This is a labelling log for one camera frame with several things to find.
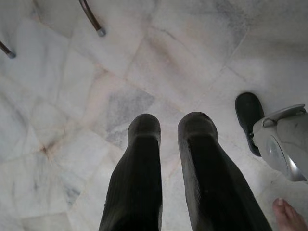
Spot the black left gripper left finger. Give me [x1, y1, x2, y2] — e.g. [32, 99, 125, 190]
[98, 113, 163, 231]

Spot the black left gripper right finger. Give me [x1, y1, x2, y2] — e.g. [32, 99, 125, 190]
[177, 111, 273, 231]

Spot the black robot foot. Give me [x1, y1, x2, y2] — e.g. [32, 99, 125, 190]
[235, 92, 265, 157]

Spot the person's bare foot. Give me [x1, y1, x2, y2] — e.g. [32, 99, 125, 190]
[272, 197, 308, 231]

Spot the brown metal chair leg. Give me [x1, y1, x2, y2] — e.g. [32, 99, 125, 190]
[0, 40, 16, 59]
[78, 0, 107, 37]

